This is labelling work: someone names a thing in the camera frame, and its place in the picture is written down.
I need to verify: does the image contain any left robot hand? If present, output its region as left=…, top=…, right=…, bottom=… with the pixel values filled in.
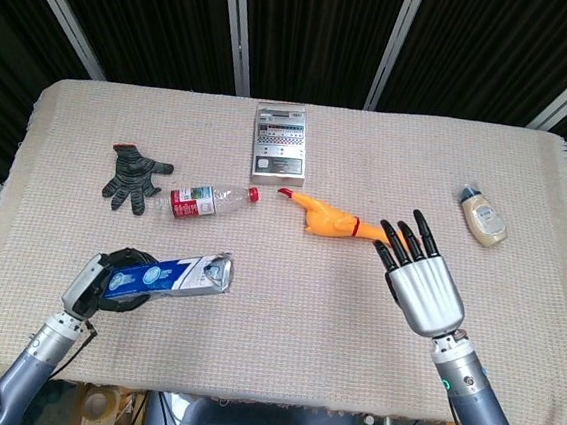
left=59, top=241, right=160, bottom=326

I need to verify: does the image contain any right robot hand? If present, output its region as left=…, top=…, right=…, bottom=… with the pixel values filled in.
left=365, top=204, right=475, bottom=340

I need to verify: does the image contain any blue white toothpaste box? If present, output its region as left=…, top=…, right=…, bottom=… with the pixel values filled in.
left=101, top=241, right=236, bottom=312

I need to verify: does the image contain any silver boxed electronic device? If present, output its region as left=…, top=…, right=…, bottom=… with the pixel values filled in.
left=248, top=100, right=314, bottom=190

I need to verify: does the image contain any beige blue-cap squeeze bottle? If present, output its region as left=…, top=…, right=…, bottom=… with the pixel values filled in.
left=455, top=180, right=513, bottom=250

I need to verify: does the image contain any grey knit work glove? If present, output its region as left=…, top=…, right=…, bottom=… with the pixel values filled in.
left=100, top=141, right=177, bottom=220

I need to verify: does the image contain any yellow rubber chicken toy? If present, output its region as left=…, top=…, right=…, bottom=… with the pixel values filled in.
left=272, top=187, right=427, bottom=252

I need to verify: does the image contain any wooden stand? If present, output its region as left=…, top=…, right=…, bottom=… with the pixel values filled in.
left=66, top=381, right=123, bottom=425

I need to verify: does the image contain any clear red-label plastic bottle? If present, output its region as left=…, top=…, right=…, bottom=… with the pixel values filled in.
left=154, top=177, right=262, bottom=228

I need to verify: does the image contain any beige woven tablecloth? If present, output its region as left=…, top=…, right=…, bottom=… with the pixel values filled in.
left=0, top=71, right=567, bottom=425

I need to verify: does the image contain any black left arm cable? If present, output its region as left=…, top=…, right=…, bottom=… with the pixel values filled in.
left=48, top=317, right=100, bottom=386

